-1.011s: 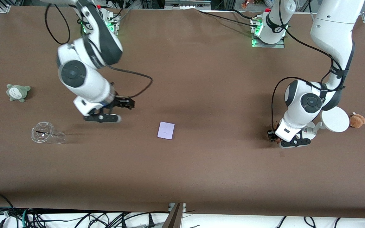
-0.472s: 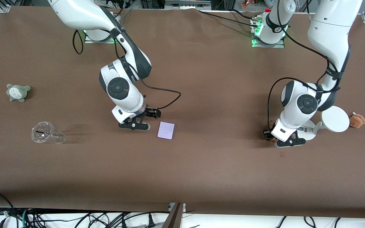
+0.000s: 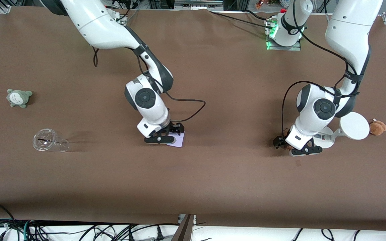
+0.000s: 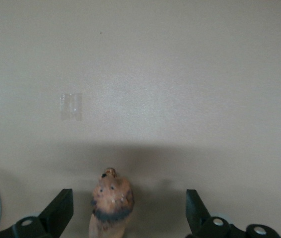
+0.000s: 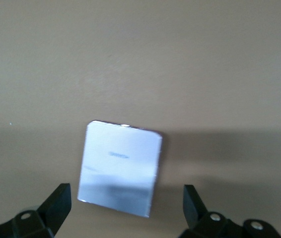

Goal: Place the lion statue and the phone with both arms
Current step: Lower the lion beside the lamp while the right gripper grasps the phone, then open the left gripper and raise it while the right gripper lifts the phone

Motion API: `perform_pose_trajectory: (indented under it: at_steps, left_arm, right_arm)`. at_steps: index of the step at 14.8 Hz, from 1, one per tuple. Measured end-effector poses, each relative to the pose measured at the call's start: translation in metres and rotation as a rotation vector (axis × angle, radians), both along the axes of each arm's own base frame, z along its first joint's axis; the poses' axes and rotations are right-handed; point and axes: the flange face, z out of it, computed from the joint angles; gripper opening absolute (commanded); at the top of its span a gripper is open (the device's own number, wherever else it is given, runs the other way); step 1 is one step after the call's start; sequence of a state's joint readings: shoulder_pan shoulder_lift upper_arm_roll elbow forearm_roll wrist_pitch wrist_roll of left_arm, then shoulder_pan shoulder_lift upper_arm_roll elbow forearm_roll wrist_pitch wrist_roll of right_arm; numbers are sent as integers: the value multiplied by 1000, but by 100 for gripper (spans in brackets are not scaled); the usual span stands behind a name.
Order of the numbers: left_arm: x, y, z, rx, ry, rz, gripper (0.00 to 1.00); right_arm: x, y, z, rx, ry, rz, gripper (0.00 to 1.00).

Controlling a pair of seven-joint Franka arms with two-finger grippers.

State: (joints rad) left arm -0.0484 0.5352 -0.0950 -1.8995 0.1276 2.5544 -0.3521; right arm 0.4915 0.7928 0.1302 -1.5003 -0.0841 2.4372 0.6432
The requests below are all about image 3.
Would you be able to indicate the clear plastic cup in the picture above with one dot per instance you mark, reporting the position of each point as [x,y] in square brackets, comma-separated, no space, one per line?
[47,140]

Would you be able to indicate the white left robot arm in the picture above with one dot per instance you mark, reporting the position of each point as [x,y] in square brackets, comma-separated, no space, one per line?
[347,33]

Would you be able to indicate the brown table cover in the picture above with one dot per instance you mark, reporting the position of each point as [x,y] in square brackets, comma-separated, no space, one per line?
[213,184]

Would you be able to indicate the white round desk lamp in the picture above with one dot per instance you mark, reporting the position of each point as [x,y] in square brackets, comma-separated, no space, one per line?
[355,125]

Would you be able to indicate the black power plug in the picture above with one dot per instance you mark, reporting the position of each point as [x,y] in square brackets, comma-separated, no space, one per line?
[159,234]

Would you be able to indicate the lavender square card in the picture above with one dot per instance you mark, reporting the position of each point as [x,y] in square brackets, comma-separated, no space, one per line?
[178,143]

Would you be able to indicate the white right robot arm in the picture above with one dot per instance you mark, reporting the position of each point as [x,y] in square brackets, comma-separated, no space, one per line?
[102,23]

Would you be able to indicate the brown lion statue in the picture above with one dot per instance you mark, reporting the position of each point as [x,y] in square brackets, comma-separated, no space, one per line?
[288,146]

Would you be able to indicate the dark support beam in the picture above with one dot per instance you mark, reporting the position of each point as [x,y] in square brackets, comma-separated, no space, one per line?
[183,231]

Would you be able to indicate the grey totoro plush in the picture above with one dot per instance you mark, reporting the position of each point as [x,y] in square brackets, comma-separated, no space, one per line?
[18,97]

